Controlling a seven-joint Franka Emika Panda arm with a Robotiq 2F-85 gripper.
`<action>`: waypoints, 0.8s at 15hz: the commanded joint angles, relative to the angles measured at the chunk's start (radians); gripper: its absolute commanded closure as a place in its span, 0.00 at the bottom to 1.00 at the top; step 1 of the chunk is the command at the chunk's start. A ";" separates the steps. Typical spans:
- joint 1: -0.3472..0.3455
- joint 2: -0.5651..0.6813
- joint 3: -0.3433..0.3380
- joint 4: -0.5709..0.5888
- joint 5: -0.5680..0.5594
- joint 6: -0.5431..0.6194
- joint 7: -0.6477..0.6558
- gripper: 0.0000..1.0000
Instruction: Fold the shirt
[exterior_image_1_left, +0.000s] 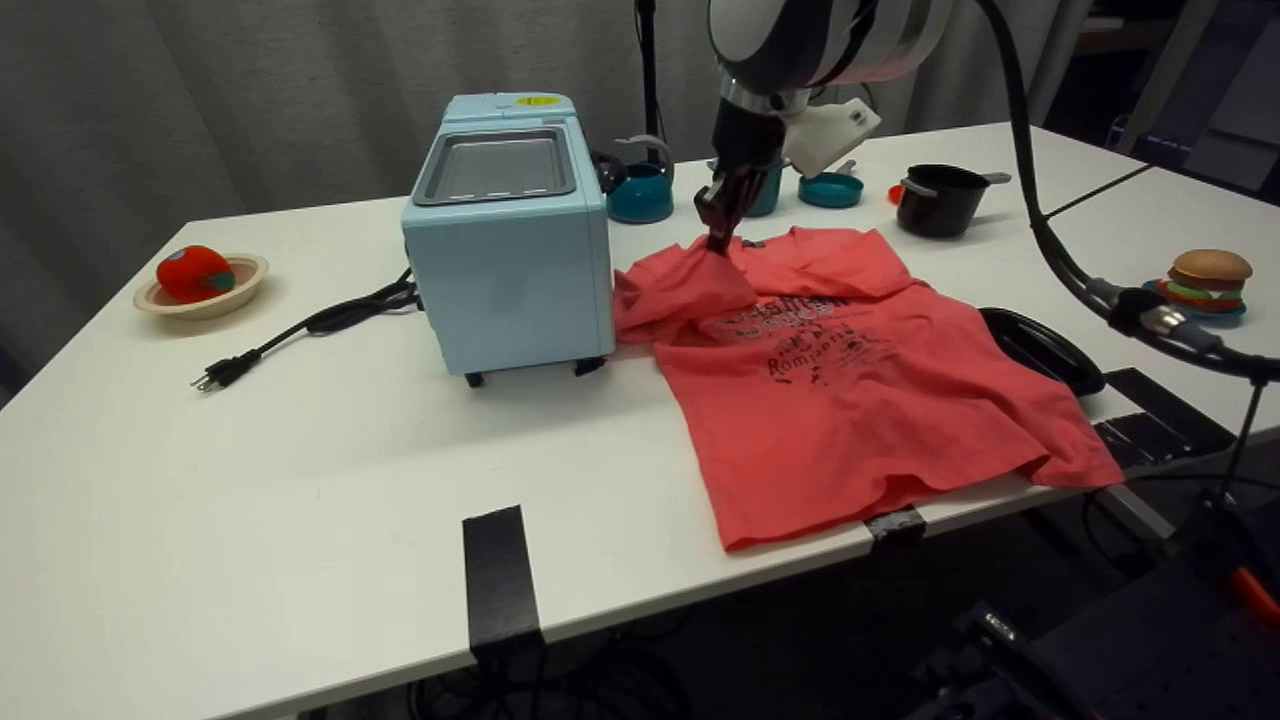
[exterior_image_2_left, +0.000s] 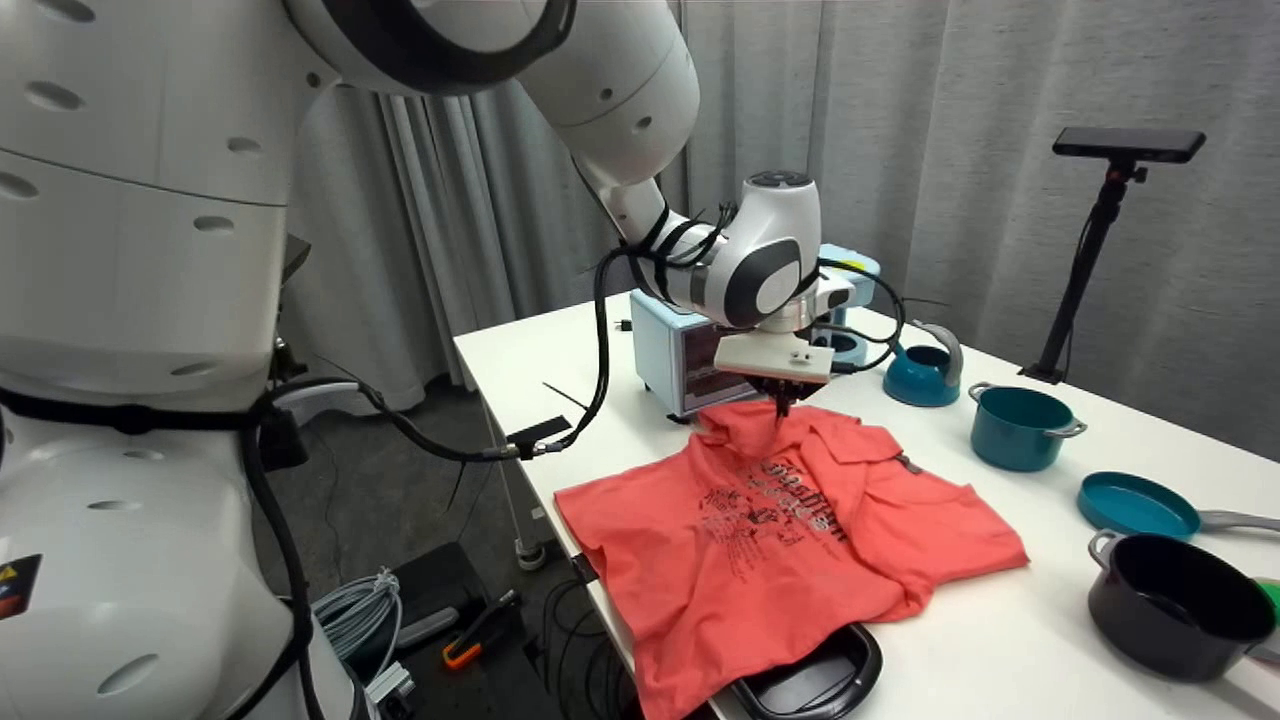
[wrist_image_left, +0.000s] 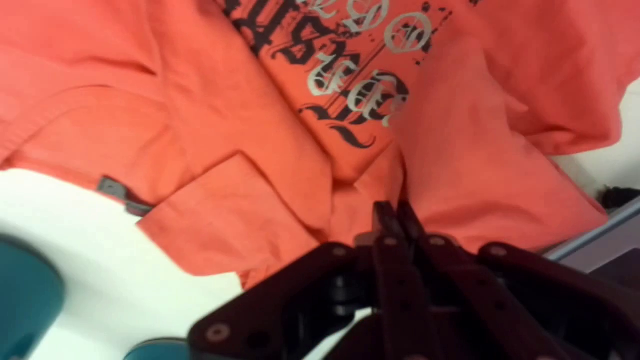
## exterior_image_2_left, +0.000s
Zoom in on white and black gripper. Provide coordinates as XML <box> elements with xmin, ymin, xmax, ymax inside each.
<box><xmin>711</xmin><ymin>333</ymin><xmax>835</xmax><ymax>416</ymax></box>

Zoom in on coral red printed shirt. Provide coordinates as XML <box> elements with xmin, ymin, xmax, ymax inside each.
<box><xmin>551</xmin><ymin>395</ymin><xmax>1031</xmax><ymax>720</ymax></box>

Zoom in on light blue toaster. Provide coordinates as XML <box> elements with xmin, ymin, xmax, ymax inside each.
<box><xmin>628</xmin><ymin>241</ymin><xmax>889</xmax><ymax>425</ymax></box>

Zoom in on teal kettle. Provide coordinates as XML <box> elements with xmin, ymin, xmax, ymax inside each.
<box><xmin>881</xmin><ymin>315</ymin><xmax>969</xmax><ymax>410</ymax></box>

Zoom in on long black tape strip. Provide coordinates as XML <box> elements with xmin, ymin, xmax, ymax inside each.
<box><xmin>505</xmin><ymin>410</ymin><xmax>576</xmax><ymax>454</ymax></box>

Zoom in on black oval tray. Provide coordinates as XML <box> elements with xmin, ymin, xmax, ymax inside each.
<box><xmin>711</xmin><ymin>621</ymin><xmax>889</xmax><ymax>720</ymax></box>

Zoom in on metal table leg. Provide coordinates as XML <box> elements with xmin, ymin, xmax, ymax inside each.
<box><xmin>493</xmin><ymin>445</ymin><xmax>557</xmax><ymax>577</ymax></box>

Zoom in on grey curtain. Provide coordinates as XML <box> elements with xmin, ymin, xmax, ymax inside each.
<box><xmin>276</xmin><ymin>0</ymin><xmax>1280</xmax><ymax>462</ymax></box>

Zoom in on black stand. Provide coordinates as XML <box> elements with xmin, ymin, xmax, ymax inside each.
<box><xmin>1016</xmin><ymin>123</ymin><xmax>1212</xmax><ymax>388</ymax></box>

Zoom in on black floor box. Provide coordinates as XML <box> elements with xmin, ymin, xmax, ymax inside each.
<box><xmin>386</xmin><ymin>537</ymin><xmax>493</xmax><ymax>630</ymax></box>

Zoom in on black cooking pot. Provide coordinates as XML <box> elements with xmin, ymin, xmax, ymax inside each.
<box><xmin>1084</xmin><ymin>526</ymin><xmax>1280</xmax><ymax>685</ymax></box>

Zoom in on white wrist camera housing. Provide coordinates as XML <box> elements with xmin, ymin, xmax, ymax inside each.
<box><xmin>798</xmin><ymin>262</ymin><xmax>858</xmax><ymax>337</ymax></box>

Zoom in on teal pot with handles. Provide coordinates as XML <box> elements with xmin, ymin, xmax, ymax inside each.
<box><xmin>962</xmin><ymin>376</ymin><xmax>1090</xmax><ymax>474</ymax></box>

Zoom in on thin black floor cables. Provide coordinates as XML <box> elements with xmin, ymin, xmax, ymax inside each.
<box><xmin>534</xmin><ymin>577</ymin><xmax>645</xmax><ymax>720</ymax></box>

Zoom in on teal pan with grey handle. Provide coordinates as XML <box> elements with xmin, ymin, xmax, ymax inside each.
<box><xmin>1076</xmin><ymin>467</ymin><xmax>1280</xmax><ymax>542</ymax></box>

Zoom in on orange handled tool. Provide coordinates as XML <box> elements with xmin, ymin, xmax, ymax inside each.
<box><xmin>437</xmin><ymin>583</ymin><xmax>522</xmax><ymax>672</ymax></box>

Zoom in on white cable bundle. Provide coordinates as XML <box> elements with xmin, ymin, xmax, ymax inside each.
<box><xmin>313</xmin><ymin>566</ymin><xmax>419</xmax><ymax>712</ymax></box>

